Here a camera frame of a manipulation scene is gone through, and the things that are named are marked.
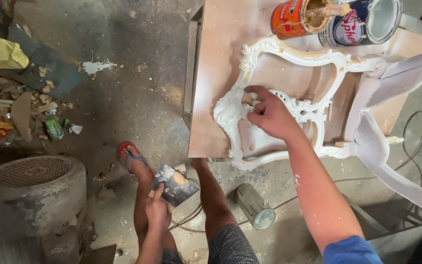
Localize person's left hand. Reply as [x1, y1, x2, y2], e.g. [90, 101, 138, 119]
[145, 183, 173, 235]

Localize person's right hand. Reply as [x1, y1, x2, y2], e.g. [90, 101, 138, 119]
[244, 85, 307, 143]

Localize metal putty scraper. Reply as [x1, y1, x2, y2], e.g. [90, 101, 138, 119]
[148, 162, 200, 214]

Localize white ornate chair frame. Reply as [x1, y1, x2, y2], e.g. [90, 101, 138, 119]
[213, 35, 422, 221]

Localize person's left leg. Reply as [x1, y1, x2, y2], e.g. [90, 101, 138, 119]
[119, 145, 179, 253]

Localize person's leg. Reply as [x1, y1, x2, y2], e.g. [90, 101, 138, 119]
[190, 158, 242, 243]
[119, 145, 179, 253]

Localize person's right leg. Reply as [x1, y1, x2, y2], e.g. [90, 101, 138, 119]
[190, 158, 242, 243]

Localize brown flat board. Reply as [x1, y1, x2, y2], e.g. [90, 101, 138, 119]
[79, 244, 117, 264]

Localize red flip-flop sandal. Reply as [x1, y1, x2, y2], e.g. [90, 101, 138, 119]
[118, 142, 157, 181]

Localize grey checked shorts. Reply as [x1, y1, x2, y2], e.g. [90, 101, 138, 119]
[161, 224, 260, 264]

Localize silver tin can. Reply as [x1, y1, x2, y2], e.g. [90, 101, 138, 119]
[234, 183, 277, 231]

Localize orange wood putty can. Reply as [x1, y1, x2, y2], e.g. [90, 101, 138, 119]
[270, 0, 335, 40]

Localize blue and white paint can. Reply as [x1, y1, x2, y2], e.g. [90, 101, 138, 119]
[318, 0, 403, 48]

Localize putty-covered stirring stick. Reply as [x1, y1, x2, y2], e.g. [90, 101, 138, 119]
[305, 3, 352, 20]

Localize grey dusty motor housing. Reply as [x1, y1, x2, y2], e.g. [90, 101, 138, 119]
[0, 155, 88, 264]

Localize green crumpled packet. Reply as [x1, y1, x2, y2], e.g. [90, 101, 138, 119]
[43, 116, 65, 142]

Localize blue shirt sleeve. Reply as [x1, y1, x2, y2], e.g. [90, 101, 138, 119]
[322, 235, 384, 264]

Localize brown cardboard piece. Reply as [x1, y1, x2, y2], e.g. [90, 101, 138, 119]
[10, 91, 33, 143]

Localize dark blue sheet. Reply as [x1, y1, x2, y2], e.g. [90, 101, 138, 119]
[7, 26, 82, 100]

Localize yellow crumpled bag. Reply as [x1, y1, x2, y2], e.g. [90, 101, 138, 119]
[0, 33, 30, 70]

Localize grey metal table frame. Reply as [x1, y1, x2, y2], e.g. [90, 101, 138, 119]
[182, 4, 205, 130]

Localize dark metal floor frame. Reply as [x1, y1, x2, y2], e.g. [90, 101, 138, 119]
[343, 196, 422, 243]

